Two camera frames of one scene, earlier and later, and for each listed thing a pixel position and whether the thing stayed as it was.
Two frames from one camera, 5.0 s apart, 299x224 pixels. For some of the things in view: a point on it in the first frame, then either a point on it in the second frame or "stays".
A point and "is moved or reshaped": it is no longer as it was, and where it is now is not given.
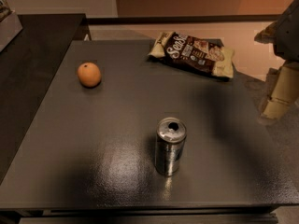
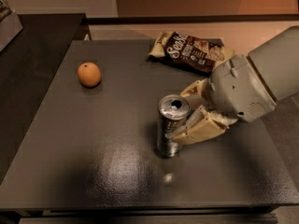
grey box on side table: (9, 28) stays
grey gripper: (290, 35) → (240, 87)
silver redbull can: (171, 133) is moved or reshaped
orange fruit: (89, 75) stays
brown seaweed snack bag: (209, 55) stays
